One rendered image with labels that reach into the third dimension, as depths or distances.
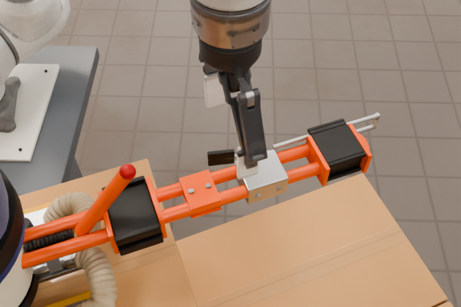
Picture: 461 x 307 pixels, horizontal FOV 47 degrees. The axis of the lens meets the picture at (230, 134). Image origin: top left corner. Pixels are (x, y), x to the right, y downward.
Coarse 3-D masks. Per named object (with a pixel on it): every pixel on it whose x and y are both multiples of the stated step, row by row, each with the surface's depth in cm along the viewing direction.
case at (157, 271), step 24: (144, 168) 104; (48, 192) 100; (72, 192) 100; (96, 192) 100; (168, 240) 94; (120, 264) 92; (144, 264) 92; (168, 264) 92; (48, 288) 89; (72, 288) 89; (120, 288) 89; (144, 288) 89; (168, 288) 89
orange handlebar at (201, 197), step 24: (312, 168) 87; (168, 192) 84; (192, 192) 83; (216, 192) 84; (240, 192) 84; (72, 216) 82; (168, 216) 82; (192, 216) 84; (24, 240) 80; (72, 240) 79; (96, 240) 79; (24, 264) 77
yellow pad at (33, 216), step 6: (42, 204) 97; (48, 204) 97; (24, 210) 96; (30, 210) 96; (36, 210) 96; (42, 210) 95; (30, 216) 95; (36, 216) 95; (42, 216) 95; (30, 222) 91; (36, 222) 94; (42, 222) 94
